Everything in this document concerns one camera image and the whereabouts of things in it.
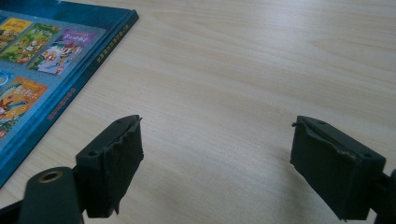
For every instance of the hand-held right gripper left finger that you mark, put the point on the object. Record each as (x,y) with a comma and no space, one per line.
(106,165)

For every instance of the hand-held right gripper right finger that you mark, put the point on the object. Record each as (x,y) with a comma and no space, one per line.
(336,168)

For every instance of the blue picture book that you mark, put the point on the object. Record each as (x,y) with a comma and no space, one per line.
(56,77)

